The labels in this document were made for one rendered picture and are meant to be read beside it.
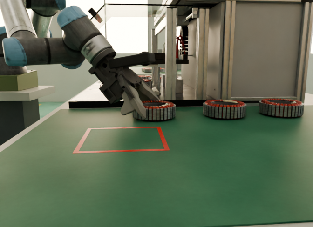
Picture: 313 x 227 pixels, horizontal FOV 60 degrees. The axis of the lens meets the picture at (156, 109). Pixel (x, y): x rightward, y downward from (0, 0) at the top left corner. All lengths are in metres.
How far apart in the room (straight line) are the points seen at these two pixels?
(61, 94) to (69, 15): 5.28
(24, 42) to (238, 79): 0.63
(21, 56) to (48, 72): 5.23
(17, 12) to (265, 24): 0.75
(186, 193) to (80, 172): 0.15
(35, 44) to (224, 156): 0.57
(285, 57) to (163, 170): 0.69
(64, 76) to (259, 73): 5.26
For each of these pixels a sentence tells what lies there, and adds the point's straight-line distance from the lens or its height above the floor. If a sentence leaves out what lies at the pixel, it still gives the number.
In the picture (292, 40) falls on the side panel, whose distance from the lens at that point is 0.99.
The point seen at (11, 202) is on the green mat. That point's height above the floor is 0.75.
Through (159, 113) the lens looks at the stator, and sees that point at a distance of 0.65.
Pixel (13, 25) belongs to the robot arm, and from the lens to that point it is 0.89.
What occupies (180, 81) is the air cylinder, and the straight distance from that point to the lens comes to 1.03.
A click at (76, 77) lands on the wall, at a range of 5.90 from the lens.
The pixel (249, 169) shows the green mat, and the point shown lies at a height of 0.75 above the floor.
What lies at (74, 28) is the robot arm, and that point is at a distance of 0.75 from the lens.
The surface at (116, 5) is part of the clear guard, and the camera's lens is 0.89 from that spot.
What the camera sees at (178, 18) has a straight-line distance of 1.08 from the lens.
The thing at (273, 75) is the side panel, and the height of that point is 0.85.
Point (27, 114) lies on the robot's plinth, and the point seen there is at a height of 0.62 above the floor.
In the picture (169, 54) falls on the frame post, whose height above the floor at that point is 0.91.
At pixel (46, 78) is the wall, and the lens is 6.05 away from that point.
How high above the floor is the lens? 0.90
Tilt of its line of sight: 11 degrees down
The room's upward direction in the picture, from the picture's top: straight up
